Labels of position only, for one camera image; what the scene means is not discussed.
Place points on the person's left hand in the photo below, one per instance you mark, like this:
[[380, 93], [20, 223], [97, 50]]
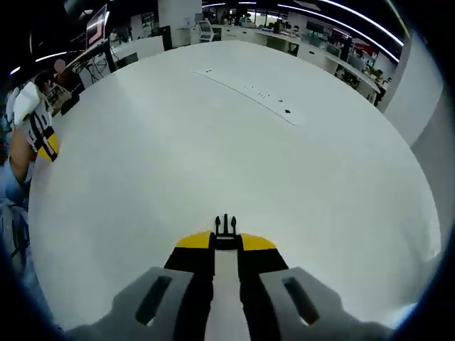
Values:
[[22, 156]]

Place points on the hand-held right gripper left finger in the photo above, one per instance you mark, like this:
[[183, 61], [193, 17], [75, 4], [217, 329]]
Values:
[[192, 263]]

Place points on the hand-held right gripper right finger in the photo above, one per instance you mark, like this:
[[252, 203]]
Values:
[[259, 263]]

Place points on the black plastic buckle pronged part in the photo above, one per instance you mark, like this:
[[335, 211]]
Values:
[[225, 237]]

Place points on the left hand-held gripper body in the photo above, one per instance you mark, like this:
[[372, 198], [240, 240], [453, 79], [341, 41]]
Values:
[[23, 103]]

